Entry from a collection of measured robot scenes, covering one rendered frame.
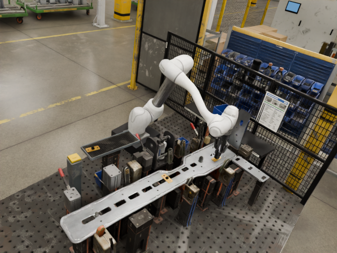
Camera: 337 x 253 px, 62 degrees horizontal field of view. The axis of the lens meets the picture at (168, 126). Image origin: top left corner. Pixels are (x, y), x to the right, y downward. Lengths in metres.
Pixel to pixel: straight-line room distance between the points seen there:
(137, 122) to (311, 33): 6.72
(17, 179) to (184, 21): 2.91
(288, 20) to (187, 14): 4.83
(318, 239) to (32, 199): 2.78
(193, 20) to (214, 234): 2.92
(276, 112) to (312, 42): 6.18
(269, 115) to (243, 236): 0.98
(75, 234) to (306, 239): 2.48
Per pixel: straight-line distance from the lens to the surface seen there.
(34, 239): 2.01
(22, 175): 3.43
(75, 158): 1.78
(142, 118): 2.41
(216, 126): 1.78
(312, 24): 8.48
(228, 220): 2.22
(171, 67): 2.06
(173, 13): 4.34
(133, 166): 1.85
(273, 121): 2.47
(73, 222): 1.66
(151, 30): 4.66
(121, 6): 9.48
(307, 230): 3.54
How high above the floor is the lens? 2.32
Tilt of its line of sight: 33 degrees down
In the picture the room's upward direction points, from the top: 11 degrees clockwise
